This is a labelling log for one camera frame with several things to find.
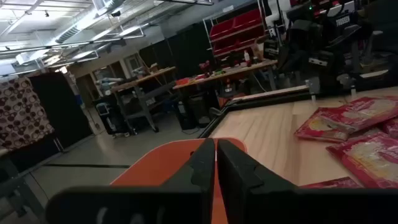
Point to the wooden workbench with tools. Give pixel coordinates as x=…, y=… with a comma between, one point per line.
x=230, y=72

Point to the black divider panel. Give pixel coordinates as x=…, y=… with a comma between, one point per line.
x=59, y=109

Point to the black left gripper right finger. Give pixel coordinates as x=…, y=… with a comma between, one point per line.
x=264, y=205

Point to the black bin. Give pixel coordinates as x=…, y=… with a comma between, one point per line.
x=199, y=109

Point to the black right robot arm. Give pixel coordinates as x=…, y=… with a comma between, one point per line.
x=342, y=34

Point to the orange plastic basket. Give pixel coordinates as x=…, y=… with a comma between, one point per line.
x=155, y=165

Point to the shelf with red bins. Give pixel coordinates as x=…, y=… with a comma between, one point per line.
x=237, y=31

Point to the silver ceiling air duct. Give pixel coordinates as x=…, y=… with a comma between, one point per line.
x=71, y=32

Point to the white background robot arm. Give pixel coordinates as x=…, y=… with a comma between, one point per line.
x=109, y=81

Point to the white spray bottle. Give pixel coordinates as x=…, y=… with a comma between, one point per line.
x=246, y=58

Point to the black equipment cart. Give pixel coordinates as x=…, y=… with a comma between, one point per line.
x=109, y=116

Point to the black cabinet wall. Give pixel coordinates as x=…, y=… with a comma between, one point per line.
x=180, y=49

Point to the grey metal stand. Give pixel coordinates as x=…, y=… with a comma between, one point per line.
x=15, y=186

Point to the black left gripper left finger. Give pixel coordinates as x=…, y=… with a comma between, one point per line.
x=186, y=202

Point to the red popcorn bag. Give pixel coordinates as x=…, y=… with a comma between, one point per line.
x=332, y=183
x=392, y=127
x=370, y=110
x=320, y=129
x=370, y=158

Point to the brown circle patterned cloth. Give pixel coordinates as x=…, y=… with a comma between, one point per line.
x=21, y=115

